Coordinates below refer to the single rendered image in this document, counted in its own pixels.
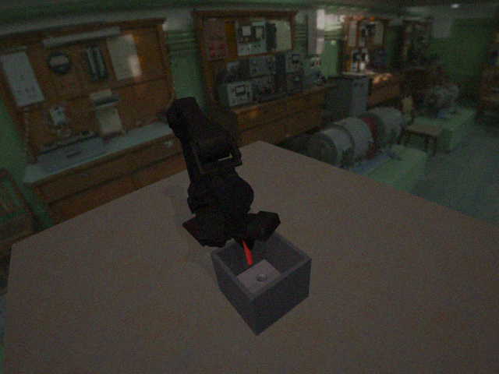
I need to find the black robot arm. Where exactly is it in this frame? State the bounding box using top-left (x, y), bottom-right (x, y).
top-left (166, 97), bottom-right (254, 248)

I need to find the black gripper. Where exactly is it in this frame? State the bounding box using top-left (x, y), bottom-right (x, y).
top-left (199, 199), bottom-right (281, 251)

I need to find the red peg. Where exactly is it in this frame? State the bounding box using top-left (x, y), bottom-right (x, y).
top-left (242, 240), bottom-right (253, 265)

